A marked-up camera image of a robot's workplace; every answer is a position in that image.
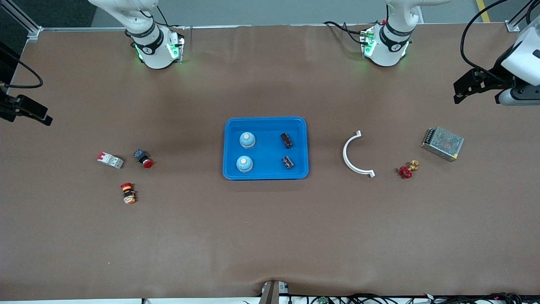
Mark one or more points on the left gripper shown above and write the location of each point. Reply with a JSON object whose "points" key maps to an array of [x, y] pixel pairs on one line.
{"points": [[492, 79]]}

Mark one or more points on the tall dark brown capacitor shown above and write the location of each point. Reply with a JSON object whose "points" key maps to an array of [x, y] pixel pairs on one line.
{"points": [[287, 140]]}

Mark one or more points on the small black circuit module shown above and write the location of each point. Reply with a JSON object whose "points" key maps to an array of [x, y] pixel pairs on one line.
{"points": [[287, 163]]}

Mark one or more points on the light blue bell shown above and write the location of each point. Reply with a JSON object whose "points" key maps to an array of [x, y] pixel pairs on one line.
{"points": [[244, 164], [247, 140]]}

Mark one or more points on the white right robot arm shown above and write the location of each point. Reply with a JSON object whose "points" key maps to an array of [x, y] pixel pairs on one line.
{"points": [[154, 55]]}

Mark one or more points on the metal mesh power supply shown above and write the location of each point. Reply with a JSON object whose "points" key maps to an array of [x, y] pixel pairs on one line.
{"points": [[443, 143]]}

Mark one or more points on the white red circuit breaker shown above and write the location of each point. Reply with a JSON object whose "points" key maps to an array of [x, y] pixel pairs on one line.
{"points": [[109, 160]]}

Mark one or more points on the red orange emergency stop button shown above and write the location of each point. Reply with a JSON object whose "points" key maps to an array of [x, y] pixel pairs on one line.
{"points": [[128, 194]]}

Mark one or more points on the blue plastic tray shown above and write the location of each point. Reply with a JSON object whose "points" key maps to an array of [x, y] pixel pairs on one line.
{"points": [[265, 126]]}

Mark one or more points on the aluminium frame post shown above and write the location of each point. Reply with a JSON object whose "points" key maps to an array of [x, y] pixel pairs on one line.
{"points": [[521, 17], [23, 19]]}

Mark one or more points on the silver table edge rail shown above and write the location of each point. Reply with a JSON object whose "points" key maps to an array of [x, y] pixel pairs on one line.
{"points": [[84, 28]]}

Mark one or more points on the red push button switch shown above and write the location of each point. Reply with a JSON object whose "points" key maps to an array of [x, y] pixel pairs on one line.
{"points": [[147, 164]]}

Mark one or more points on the white curved bracket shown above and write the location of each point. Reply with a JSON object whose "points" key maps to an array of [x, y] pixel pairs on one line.
{"points": [[344, 154]]}

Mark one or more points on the brown grey camera mount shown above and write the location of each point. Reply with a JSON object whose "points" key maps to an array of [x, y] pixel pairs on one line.
{"points": [[272, 293]]}

